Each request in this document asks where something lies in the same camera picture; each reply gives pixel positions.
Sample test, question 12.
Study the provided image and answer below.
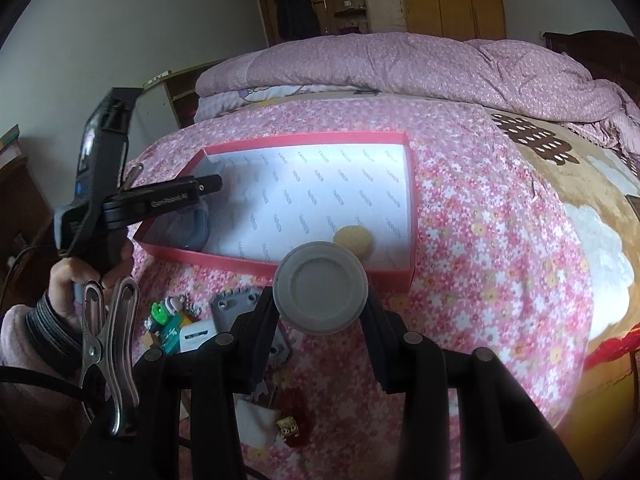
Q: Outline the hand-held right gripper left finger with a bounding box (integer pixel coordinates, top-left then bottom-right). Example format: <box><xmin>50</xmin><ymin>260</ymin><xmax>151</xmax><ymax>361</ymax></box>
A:
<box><xmin>100</xmin><ymin>287</ymin><xmax>281</xmax><ymax>480</ymax></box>

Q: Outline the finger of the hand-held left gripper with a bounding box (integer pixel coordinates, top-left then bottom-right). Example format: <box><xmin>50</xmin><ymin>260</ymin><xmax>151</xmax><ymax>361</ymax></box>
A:
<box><xmin>102</xmin><ymin>174</ymin><xmax>223</xmax><ymax>227</ymax></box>

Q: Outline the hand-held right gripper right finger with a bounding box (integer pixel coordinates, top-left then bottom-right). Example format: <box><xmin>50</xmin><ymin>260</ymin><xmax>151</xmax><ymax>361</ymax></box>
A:
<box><xmin>360</xmin><ymin>287</ymin><xmax>583</xmax><ymax>480</ymax></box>

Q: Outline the blue curved plastic piece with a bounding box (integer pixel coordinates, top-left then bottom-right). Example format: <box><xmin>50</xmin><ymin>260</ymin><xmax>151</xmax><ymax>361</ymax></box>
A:
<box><xmin>185</xmin><ymin>207</ymin><xmax>211</xmax><ymax>251</ymax></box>

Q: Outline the pink white cardboard box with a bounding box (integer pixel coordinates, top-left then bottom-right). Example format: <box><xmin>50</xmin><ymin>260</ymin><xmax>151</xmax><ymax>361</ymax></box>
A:
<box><xmin>131</xmin><ymin>131</ymin><xmax>418</xmax><ymax>292</ymax></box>

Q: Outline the white bottle with orange label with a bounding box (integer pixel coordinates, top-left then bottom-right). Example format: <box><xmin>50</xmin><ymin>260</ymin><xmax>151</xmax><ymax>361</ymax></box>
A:
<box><xmin>274</xmin><ymin>242</ymin><xmax>371</xmax><ymax>336</ymax></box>

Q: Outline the green printed tube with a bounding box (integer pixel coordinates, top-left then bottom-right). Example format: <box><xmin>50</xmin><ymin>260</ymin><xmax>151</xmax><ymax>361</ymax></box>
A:
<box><xmin>145</xmin><ymin>312</ymin><xmax>193</xmax><ymax>357</ymax></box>

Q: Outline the green toy figure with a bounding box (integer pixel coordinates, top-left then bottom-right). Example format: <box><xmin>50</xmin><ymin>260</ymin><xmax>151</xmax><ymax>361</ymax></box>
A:
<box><xmin>145</xmin><ymin>295</ymin><xmax>202</xmax><ymax>333</ymax></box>

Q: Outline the person's left forearm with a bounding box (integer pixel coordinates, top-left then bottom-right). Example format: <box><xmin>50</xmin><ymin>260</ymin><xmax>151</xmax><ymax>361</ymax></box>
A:
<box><xmin>0</xmin><ymin>291</ymin><xmax>86</xmax><ymax>386</ymax></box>

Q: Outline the person's left hand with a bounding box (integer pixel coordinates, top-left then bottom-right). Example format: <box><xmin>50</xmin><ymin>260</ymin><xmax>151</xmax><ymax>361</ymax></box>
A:
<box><xmin>49</xmin><ymin>240</ymin><xmax>136</xmax><ymax>332</ymax></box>

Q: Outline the pale blue plastic piece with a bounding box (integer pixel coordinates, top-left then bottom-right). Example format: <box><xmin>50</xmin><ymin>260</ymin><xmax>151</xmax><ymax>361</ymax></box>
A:
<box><xmin>145</xmin><ymin>210</ymin><xmax>193</xmax><ymax>248</ymax></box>

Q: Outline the dark red object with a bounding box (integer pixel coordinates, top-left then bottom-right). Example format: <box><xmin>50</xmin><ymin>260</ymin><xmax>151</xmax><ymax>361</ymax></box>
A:
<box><xmin>272</xmin><ymin>385</ymin><xmax>311</xmax><ymax>456</ymax></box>

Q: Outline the yellow round lid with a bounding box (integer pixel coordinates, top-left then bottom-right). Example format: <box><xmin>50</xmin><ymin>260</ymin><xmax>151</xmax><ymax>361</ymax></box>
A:
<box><xmin>332</xmin><ymin>225</ymin><xmax>375</xmax><ymax>260</ymax></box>

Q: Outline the brown wooden desk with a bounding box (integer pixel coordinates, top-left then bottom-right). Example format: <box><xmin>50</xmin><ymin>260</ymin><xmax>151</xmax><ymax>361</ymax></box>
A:
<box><xmin>0</xmin><ymin>125</ymin><xmax>58</xmax><ymax>311</ymax></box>

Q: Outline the wooden bedside cabinet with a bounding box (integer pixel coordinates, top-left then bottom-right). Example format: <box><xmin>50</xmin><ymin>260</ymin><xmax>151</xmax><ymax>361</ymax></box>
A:
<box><xmin>142</xmin><ymin>60</ymin><xmax>226</xmax><ymax>131</ymax></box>

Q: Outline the small yellow toy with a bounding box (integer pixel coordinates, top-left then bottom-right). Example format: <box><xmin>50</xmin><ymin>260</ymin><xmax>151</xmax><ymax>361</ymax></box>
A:
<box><xmin>276</xmin><ymin>417</ymin><xmax>301</xmax><ymax>443</ymax></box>

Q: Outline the metal spring clamp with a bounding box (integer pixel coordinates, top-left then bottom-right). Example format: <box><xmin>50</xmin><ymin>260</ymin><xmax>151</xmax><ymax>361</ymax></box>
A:
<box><xmin>80</xmin><ymin>276</ymin><xmax>142</xmax><ymax>438</ymax></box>

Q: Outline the pink floral bedsheet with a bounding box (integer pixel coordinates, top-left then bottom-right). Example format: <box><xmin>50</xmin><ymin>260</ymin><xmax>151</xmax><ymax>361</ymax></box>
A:
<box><xmin>120</xmin><ymin>95</ymin><xmax>596</xmax><ymax>480</ymax></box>

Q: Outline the brown printed blanket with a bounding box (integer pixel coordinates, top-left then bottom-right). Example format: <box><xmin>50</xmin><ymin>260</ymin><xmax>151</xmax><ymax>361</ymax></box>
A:
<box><xmin>480</xmin><ymin>105</ymin><xmax>640</xmax><ymax>480</ymax></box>

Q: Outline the dark hanging coat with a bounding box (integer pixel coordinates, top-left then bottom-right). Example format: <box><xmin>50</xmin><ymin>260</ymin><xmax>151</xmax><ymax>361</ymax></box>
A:
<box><xmin>272</xmin><ymin>0</ymin><xmax>321</xmax><ymax>41</ymax></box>

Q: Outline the pink quilt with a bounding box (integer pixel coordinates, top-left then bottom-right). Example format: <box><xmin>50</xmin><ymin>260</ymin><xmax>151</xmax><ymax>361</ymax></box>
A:
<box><xmin>194</xmin><ymin>31</ymin><xmax>640</xmax><ymax>128</ymax></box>

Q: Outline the dark wooden headboard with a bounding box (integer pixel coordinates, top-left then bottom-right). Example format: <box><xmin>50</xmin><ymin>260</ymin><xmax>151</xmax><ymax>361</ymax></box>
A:
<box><xmin>542</xmin><ymin>30</ymin><xmax>640</xmax><ymax>96</ymax></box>

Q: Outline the grey plastic bracket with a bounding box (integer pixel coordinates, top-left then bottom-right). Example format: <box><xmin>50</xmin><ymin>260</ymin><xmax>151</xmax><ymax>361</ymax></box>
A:
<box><xmin>209</xmin><ymin>287</ymin><xmax>295</xmax><ymax>368</ymax></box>

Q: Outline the black cable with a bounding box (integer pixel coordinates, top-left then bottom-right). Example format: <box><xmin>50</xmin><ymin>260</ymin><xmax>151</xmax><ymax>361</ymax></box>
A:
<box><xmin>0</xmin><ymin>366</ymin><xmax>108</xmax><ymax>416</ymax></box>

